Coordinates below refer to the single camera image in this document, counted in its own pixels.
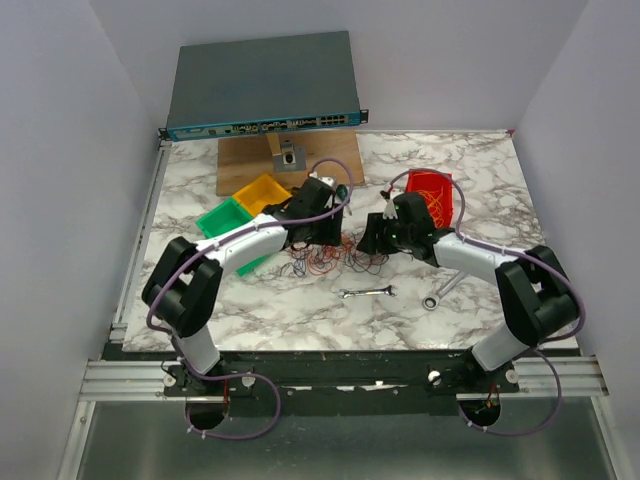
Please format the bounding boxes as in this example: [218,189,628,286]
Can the yellow plastic bin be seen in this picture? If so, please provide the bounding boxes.
[232,174,291,217]

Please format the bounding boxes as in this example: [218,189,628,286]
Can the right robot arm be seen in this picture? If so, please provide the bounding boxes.
[357,193,585,392]

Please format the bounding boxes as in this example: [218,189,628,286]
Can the silver ratchet wrench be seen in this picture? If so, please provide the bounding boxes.
[422,272,467,311]

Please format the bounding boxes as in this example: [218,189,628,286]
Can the aluminium frame rail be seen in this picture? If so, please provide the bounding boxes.
[79,359,191,401]

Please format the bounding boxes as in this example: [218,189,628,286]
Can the silver open-end wrench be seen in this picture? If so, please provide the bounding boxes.
[338,285,397,299]

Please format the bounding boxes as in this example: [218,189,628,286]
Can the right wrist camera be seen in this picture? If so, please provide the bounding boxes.
[380,188,398,220]

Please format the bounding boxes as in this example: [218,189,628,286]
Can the red plastic bin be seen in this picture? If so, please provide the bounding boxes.
[405,172,454,228]

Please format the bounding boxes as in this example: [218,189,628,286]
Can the grey blue network switch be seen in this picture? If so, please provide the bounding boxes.
[163,31,369,142]

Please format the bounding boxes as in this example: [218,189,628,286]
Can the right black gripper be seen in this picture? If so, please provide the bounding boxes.
[357,212,414,255]

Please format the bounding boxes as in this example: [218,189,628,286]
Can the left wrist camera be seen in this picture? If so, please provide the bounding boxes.
[308,172,338,198]

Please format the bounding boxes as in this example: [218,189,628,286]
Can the wooden board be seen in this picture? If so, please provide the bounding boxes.
[216,129,365,196]

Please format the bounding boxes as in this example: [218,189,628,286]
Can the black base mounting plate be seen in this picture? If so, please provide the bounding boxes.
[159,349,521,416]

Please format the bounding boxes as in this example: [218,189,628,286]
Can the grey metal socket bracket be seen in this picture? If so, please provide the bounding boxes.
[266,133,307,173]

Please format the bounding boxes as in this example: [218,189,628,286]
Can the green handle screwdriver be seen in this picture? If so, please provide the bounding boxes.
[336,184,352,216]

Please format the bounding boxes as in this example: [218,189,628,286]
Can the colourful thin wires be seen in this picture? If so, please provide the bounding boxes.
[279,234,396,277]

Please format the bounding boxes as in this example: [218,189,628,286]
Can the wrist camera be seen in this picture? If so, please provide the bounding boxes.
[308,172,338,198]
[380,188,398,220]

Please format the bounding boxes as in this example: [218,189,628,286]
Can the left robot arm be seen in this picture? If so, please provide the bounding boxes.
[141,177,352,395]

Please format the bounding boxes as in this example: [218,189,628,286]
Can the yellow wires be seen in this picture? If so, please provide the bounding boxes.
[409,171,454,226]

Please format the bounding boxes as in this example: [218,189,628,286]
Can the green plastic bin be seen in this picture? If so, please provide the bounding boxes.
[194,197,271,278]

